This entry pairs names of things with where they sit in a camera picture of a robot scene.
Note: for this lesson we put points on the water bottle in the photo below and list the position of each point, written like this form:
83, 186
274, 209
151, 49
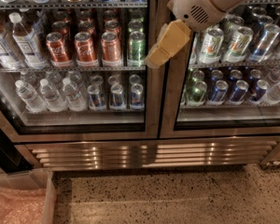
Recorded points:
30, 96
73, 95
52, 96

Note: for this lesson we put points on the middle energy drink can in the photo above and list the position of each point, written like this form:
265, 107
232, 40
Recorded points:
117, 97

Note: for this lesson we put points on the silver blue tall can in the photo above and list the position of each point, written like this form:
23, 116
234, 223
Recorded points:
261, 49

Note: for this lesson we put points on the middle water bottle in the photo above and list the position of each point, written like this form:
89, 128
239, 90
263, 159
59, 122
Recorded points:
52, 96

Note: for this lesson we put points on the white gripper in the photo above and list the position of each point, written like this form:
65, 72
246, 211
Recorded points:
192, 7

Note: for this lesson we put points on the green can lower shelf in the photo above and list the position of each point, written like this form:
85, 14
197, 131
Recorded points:
196, 92

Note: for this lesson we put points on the tea bottle white cap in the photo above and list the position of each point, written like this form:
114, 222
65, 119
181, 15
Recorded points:
28, 41

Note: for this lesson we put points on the right white green soda can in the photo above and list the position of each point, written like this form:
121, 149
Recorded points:
236, 49

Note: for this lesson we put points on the glass fridge door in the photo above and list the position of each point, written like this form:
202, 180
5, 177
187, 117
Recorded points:
23, 126
229, 119

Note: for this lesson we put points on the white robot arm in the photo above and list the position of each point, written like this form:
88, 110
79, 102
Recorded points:
224, 5

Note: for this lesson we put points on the steel fridge bottom grille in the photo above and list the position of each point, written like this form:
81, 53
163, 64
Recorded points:
88, 156

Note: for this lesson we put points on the right blue red can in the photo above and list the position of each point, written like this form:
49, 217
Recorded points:
257, 91

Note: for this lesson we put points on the right water bottle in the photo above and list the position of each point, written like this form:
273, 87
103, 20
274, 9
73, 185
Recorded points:
73, 95

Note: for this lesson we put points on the left blue can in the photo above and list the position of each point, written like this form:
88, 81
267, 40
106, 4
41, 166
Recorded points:
218, 93

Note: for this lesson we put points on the clear plastic storage bin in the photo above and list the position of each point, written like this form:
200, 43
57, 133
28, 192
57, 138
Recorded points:
27, 197

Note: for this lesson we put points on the left edge tea bottle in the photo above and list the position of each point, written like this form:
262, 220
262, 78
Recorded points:
10, 54

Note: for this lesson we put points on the energy drink can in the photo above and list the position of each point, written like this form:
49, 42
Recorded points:
137, 96
96, 98
117, 97

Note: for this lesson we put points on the right energy drink can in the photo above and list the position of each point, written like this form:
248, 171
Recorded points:
137, 96

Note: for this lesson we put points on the front middle red cola can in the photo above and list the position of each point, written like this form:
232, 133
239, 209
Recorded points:
86, 54

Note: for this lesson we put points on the left water bottle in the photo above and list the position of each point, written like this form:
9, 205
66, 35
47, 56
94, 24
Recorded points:
30, 96

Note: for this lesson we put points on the middle blue can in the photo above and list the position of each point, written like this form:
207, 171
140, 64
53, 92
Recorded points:
238, 91

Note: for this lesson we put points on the front left red cola can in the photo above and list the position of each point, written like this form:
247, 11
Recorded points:
58, 50

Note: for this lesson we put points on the water bottle right fridge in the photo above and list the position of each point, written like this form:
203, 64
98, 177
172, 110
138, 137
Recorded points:
273, 94

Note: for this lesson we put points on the left white green soda can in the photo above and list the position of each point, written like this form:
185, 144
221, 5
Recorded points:
211, 45

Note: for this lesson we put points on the left energy drink can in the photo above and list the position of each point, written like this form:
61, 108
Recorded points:
96, 98

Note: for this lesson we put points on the white green soda can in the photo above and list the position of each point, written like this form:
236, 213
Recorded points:
236, 49
211, 45

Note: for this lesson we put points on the red cola can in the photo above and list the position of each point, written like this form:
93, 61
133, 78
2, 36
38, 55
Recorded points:
58, 50
86, 54

